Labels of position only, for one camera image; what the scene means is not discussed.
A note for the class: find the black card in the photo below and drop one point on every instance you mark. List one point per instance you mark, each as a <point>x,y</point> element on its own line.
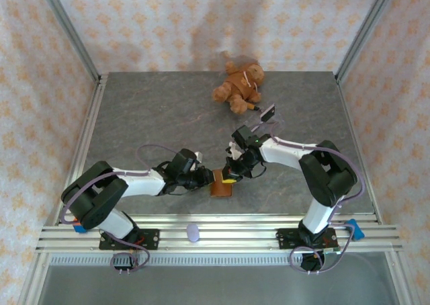
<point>268,113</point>

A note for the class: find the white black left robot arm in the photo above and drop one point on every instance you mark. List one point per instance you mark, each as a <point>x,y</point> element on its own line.
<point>141,182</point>

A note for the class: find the lilac oval object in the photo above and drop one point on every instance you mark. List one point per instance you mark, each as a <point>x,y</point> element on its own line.
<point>193,232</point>

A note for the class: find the brown teddy bear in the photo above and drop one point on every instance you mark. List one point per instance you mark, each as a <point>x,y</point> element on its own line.
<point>240,86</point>

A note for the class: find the small black electronics box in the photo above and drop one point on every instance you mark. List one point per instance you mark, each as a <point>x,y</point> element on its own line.
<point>121,263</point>

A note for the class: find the orange and blue block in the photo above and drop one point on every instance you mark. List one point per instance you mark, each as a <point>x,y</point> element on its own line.
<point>79,229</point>

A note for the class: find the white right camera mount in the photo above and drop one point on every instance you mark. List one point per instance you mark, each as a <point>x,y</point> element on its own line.
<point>235,152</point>

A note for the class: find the long aluminium frame rail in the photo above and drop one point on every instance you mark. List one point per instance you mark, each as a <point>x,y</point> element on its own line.
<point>235,232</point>

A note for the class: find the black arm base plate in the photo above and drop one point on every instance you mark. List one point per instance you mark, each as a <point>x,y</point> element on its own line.
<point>151,239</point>
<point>285,239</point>

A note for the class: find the aluminium table side rail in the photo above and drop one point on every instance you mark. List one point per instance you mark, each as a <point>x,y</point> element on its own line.
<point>88,133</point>
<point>352,127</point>

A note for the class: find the aluminium frame post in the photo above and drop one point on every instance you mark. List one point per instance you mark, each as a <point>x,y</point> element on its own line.
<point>71,29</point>
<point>366,29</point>

